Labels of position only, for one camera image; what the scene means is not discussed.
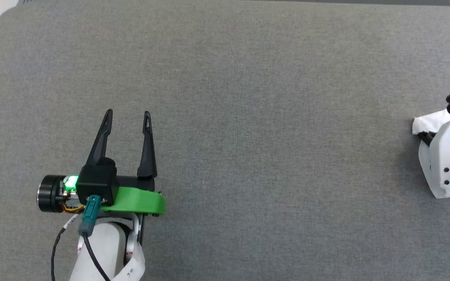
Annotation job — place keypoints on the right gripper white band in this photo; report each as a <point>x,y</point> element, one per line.
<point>443,156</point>

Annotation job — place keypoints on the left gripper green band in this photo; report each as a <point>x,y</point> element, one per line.
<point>139,201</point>

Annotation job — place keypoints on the red white sports jersey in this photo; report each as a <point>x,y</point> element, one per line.
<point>428,123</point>

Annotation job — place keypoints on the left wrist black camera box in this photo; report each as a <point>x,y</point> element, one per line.
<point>96,181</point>

